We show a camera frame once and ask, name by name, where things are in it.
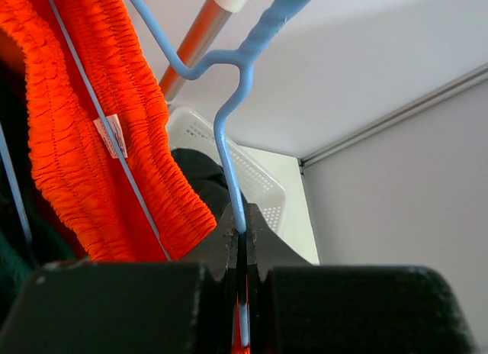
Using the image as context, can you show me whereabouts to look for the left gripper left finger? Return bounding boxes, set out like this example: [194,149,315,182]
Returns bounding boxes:
[1,210,237,353]

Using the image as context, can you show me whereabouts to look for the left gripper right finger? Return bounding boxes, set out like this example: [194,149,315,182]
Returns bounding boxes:
[246,204,477,353]

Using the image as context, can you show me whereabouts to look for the black shorts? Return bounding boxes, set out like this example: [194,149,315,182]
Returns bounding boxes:
[171,148,232,221]

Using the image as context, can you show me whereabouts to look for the blue wire hanger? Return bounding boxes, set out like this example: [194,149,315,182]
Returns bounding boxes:
[41,0,329,354]
[0,128,32,246]

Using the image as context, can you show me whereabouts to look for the orange shorts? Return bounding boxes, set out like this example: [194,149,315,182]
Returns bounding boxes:
[0,0,275,354]

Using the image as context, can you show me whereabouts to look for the teal shorts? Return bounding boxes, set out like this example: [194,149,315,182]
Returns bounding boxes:
[0,60,88,324]

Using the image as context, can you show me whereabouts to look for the white plastic basket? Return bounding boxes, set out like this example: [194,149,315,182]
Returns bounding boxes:
[166,107,286,233]

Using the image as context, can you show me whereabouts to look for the metal clothes rack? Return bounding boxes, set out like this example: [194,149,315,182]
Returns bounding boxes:
[158,0,256,101]

